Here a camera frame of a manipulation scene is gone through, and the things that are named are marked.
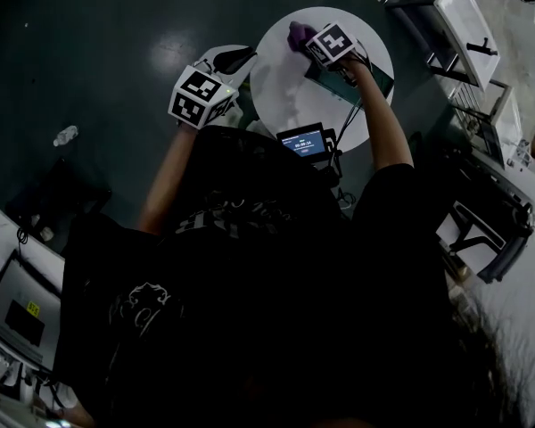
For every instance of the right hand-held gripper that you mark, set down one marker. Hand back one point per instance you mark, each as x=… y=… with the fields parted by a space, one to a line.
x=332 y=43

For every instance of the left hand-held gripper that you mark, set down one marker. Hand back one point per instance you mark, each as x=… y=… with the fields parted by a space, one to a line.
x=200 y=98

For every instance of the purple thin object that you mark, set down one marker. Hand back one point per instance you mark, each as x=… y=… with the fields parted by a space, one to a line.
x=299 y=36

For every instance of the dark green tray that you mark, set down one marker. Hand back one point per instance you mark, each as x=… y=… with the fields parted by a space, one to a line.
x=381 y=80

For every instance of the person's right forearm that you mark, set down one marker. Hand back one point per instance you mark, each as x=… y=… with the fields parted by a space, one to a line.
x=379 y=118

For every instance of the person's left forearm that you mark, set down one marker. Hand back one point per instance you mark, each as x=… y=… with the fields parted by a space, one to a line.
x=169 y=181

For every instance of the small black display screen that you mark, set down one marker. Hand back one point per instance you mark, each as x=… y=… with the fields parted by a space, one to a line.
x=304 y=143

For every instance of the white sink grey metal stand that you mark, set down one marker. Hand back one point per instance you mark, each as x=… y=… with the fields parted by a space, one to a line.
x=463 y=16

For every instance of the black faucet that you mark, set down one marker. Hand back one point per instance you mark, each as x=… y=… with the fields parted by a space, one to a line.
x=481 y=47

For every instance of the clear plastic bottle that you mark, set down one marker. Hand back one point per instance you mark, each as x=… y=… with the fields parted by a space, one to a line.
x=65 y=136

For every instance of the person's black printed T-shirt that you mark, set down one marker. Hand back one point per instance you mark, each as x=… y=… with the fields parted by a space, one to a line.
x=258 y=283

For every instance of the grey laptop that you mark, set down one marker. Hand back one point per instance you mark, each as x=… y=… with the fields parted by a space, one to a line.
x=22 y=310

